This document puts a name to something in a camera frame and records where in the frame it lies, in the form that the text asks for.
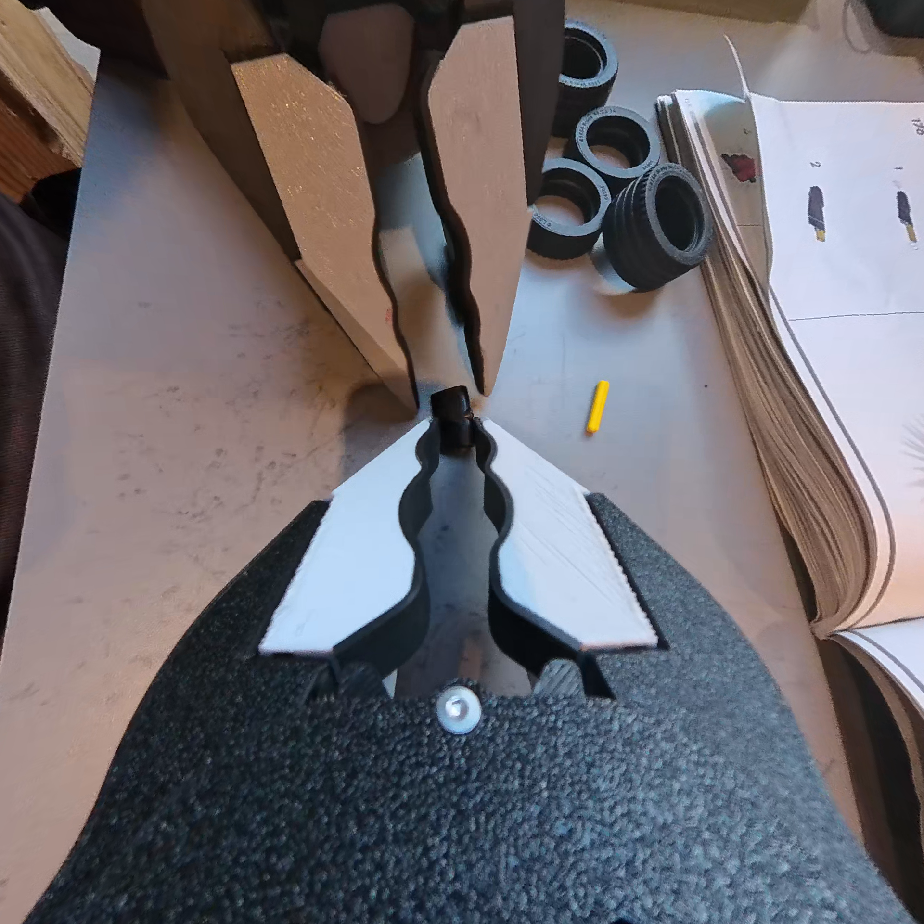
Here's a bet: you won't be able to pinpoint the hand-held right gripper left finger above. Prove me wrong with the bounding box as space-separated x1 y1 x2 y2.
258 417 434 676

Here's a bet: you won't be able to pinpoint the black power adapter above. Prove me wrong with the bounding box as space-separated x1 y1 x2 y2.
862 0 924 36

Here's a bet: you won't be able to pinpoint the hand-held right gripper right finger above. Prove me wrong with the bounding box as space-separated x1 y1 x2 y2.
473 417 659 665

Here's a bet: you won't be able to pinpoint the wooden plank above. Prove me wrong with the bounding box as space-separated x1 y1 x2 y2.
0 0 98 203

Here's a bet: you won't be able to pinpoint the grey desk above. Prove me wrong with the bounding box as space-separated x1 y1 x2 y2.
0 0 867 924

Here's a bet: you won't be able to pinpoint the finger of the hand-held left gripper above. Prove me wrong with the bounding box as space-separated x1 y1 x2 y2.
415 14 528 397
231 54 421 412

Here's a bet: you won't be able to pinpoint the small black curved piece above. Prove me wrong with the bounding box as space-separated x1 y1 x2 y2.
431 386 477 454

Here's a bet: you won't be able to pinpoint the building instruction booklet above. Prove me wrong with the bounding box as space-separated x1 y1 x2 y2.
655 36 924 831

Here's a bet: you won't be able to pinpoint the person's brown clothing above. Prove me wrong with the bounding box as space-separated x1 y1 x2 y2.
0 195 69 636

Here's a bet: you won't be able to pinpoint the person's left hand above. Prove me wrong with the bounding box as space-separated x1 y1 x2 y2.
321 7 416 125

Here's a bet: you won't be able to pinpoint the black rubber tyre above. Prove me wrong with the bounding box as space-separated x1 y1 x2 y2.
563 106 661 185
552 20 619 138
603 162 714 292
527 159 613 259

